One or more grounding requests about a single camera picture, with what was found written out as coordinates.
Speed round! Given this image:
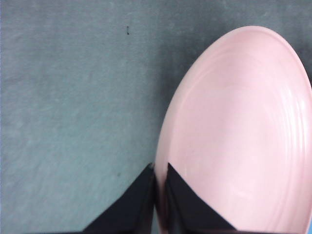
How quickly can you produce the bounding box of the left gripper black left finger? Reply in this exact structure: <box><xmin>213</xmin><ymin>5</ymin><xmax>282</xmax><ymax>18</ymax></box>
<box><xmin>81</xmin><ymin>163</ymin><xmax>157</xmax><ymax>234</ymax></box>

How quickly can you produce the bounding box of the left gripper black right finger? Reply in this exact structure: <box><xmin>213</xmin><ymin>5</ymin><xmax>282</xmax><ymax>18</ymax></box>
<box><xmin>163</xmin><ymin>162</ymin><xmax>242</xmax><ymax>234</ymax></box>

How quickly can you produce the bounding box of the pink plate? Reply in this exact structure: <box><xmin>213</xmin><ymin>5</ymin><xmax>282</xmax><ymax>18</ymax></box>
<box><xmin>155</xmin><ymin>25</ymin><xmax>312</xmax><ymax>234</ymax></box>

